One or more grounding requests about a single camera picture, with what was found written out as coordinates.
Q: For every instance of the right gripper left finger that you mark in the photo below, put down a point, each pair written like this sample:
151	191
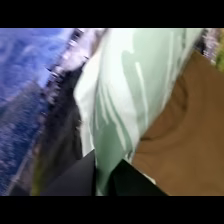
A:
78	180

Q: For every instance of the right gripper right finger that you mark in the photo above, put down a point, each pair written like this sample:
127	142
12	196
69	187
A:
131	183

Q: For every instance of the white garment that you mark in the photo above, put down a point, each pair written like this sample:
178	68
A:
123	96

